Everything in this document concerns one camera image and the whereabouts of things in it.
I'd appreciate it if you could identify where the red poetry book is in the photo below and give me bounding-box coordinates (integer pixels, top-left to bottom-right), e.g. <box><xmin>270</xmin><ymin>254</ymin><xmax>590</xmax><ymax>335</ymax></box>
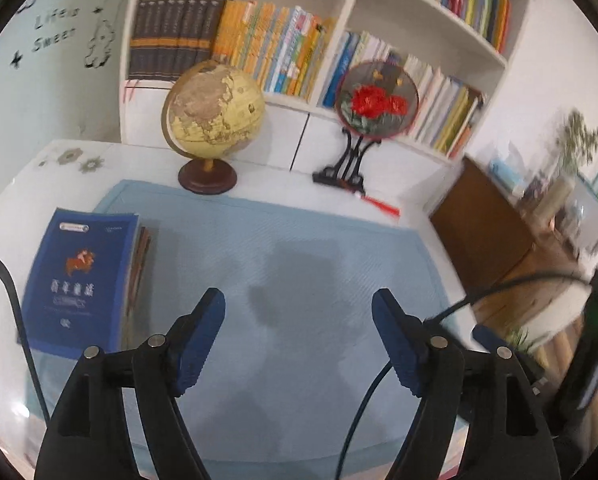
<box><xmin>121</xmin><ymin>224</ymin><xmax>152</xmax><ymax>351</ymax></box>

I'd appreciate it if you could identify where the dark blue fairy tale book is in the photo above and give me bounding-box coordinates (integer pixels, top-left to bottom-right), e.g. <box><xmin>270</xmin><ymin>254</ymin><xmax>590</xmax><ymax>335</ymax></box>
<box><xmin>22</xmin><ymin>208</ymin><xmax>140</xmax><ymax>360</ymax></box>

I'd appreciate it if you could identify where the brown wooden cabinet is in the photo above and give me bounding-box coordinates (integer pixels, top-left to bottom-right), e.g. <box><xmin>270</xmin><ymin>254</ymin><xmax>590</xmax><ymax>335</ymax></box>
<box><xmin>430</xmin><ymin>157</ymin><xmax>584</xmax><ymax>335</ymax></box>

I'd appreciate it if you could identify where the light blue quilted mat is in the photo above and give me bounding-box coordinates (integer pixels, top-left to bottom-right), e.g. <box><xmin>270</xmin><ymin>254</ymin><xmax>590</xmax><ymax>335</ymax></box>
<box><xmin>23</xmin><ymin>178</ymin><xmax>476</xmax><ymax>466</ymax></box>

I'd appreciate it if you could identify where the potted green plant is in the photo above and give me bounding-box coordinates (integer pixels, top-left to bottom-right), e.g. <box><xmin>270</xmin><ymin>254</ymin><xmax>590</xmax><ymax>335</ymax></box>
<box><xmin>547</xmin><ymin>108</ymin><xmax>598</xmax><ymax>223</ymax></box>

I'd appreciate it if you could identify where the black fan stand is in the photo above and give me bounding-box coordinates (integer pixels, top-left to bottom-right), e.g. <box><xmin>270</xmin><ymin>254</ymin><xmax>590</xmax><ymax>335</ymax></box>
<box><xmin>312</xmin><ymin>127</ymin><xmax>381</xmax><ymax>196</ymax></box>

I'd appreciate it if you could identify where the lower shelf book row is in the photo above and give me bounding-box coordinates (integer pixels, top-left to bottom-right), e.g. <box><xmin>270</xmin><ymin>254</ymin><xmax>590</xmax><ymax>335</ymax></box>
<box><xmin>322</xmin><ymin>30</ymin><xmax>485</xmax><ymax>159</ymax></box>

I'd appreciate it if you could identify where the red flower embroidered fan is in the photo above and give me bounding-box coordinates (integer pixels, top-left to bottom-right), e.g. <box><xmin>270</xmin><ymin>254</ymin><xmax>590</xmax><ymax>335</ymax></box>
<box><xmin>335</xmin><ymin>61</ymin><xmax>420</xmax><ymax>140</ymax></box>

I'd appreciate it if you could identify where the yellow antique globe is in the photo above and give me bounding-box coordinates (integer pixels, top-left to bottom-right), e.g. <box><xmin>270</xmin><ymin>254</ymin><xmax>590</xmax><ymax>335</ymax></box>
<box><xmin>161</xmin><ymin>61</ymin><xmax>265</xmax><ymax>195</ymax></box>

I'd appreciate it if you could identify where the orange yellow book row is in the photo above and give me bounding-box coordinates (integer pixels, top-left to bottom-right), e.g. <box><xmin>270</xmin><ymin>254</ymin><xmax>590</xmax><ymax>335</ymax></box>
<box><xmin>211</xmin><ymin>0</ymin><xmax>335</xmax><ymax>101</ymax></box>

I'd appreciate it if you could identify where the dark book set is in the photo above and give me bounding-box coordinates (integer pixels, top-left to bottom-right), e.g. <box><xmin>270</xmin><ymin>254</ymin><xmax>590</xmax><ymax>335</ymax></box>
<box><xmin>128</xmin><ymin>0</ymin><xmax>229</xmax><ymax>81</ymax></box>

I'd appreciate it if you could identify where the white bookshelf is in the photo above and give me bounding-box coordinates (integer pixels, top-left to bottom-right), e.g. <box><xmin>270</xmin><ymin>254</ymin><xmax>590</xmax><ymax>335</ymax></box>
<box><xmin>120</xmin><ymin>0</ymin><xmax>530</xmax><ymax>159</ymax></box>

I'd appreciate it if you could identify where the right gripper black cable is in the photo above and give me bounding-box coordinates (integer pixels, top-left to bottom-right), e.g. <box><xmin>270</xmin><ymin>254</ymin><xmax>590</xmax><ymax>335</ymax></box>
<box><xmin>333</xmin><ymin>271</ymin><xmax>598</xmax><ymax>480</ymax></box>

